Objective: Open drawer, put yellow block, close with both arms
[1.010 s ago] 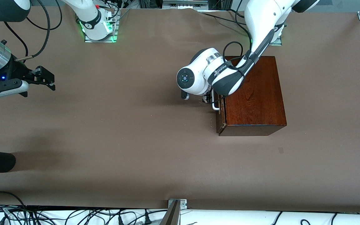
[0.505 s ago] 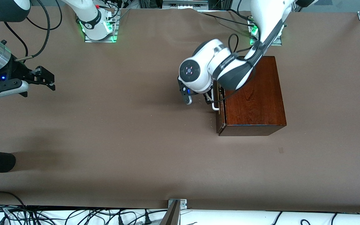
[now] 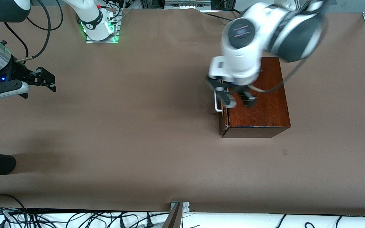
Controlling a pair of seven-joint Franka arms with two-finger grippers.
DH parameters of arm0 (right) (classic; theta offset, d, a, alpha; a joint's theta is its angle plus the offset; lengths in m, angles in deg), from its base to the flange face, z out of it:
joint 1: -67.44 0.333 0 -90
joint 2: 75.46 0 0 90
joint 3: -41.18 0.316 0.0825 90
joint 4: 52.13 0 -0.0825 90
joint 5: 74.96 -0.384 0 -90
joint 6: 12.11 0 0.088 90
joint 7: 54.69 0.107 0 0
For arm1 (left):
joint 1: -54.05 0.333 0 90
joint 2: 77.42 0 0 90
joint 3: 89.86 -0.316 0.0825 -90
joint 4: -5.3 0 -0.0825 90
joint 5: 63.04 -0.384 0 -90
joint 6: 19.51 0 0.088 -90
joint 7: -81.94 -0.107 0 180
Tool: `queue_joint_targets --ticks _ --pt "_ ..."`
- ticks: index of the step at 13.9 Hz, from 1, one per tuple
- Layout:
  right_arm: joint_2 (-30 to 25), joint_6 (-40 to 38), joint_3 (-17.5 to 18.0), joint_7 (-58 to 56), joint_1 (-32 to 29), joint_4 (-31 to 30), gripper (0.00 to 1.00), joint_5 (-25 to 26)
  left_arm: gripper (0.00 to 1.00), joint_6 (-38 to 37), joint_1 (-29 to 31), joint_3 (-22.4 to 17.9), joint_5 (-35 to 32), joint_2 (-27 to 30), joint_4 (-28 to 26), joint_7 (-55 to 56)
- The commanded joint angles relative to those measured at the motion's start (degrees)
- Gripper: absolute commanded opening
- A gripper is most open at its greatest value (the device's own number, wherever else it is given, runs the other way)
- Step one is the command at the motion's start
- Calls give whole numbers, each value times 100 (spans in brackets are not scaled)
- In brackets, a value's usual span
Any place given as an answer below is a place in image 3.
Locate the white metal drawer handle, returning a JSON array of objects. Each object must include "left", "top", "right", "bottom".
[{"left": 214, "top": 90, "right": 223, "bottom": 113}]

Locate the dark red wooden cabinet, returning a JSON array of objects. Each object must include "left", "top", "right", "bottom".
[{"left": 219, "top": 57, "right": 291, "bottom": 139}]

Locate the metal equipment box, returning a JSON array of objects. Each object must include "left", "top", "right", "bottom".
[{"left": 164, "top": 0, "right": 212, "bottom": 10}]

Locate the black cable with brass plug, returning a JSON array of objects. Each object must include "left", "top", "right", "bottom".
[{"left": 15, "top": 0, "right": 51, "bottom": 62}]

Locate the aluminium corner bracket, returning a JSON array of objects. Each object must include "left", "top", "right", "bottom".
[{"left": 170, "top": 201, "right": 190, "bottom": 212}]

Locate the grey metal post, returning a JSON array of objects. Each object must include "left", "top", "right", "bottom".
[{"left": 162, "top": 203, "right": 183, "bottom": 228}]

